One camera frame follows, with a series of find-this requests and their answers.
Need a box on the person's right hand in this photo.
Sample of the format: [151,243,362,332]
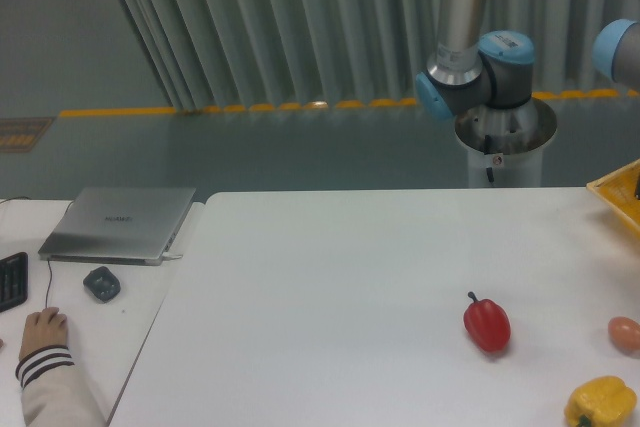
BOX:
[18,307,68,361]

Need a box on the yellow bell pepper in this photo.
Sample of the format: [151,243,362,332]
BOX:
[564,376,637,427]

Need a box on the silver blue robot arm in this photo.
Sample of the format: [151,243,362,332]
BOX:
[415,0,639,119]

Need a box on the white striped sleeve forearm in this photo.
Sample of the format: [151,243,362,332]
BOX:
[15,345,107,427]

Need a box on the red bell pepper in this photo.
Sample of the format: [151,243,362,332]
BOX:
[463,291,511,354]

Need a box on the computer mouse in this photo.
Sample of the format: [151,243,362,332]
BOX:
[56,313,67,329]

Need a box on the black keyboard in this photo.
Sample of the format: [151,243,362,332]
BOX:
[0,252,28,312]

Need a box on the small black device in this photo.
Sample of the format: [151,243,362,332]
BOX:
[83,266,121,303]

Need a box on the silver closed laptop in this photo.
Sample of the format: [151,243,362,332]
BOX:
[38,187,196,265]

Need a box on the grey-green pleated curtain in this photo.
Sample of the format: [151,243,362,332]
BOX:
[123,0,639,111]

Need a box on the brown egg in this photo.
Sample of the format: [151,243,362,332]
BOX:
[608,316,640,352]

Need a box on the black mouse cable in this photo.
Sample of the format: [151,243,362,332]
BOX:
[44,257,55,309]

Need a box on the black cable with tag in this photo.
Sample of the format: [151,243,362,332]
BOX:
[482,134,504,188]

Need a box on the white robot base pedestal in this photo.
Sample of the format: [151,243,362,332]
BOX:
[454,98,557,188]

